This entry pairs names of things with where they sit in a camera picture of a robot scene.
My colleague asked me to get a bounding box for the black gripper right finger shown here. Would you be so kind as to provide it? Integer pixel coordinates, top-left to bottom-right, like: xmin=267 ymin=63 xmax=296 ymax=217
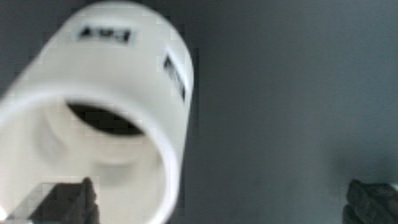
xmin=344 ymin=180 xmax=398 ymax=224

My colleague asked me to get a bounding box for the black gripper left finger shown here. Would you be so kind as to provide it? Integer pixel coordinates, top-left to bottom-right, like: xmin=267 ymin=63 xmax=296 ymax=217
xmin=2 ymin=177 xmax=100 ymax=224

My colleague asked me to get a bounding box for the white lamp shade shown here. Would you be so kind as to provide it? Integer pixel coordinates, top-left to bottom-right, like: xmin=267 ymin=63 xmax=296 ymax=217
xmin=0 ymin=1 xmax=194 ymax=224

